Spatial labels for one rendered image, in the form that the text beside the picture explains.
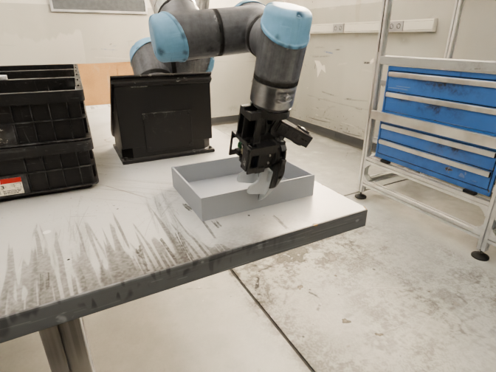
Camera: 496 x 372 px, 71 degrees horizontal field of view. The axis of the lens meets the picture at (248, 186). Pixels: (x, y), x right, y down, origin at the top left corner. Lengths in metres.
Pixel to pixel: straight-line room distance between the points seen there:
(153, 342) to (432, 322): 1.08
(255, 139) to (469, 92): 1.55
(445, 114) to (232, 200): 1.58
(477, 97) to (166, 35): 1.66
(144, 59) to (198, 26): 0.61
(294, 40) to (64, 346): 0.61
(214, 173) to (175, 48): 0.38
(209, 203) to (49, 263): 0.29
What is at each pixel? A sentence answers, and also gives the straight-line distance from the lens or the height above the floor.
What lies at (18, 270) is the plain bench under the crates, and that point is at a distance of 0.66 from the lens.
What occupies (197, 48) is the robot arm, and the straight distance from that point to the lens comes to 0.61.
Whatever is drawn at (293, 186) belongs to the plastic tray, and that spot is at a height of 0.73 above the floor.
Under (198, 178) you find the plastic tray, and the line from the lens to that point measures 0.88.
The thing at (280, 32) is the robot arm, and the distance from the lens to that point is 0.55.
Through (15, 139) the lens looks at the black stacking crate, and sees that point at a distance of 0.88.
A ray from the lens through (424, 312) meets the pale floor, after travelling 1.68.
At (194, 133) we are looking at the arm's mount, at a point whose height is 0.76.
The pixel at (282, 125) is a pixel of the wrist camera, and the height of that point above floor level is 0.89.
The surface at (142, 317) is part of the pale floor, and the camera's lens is 1.55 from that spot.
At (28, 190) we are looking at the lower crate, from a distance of 0.91.
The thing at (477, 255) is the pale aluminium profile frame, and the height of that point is 0.02.
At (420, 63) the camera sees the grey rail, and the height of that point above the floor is 0.91.
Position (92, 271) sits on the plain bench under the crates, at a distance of 0.60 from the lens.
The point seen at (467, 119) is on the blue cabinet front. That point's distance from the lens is 2.05.
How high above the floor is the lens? 1.03
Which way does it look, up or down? 23 degrees down
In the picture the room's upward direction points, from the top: straight up
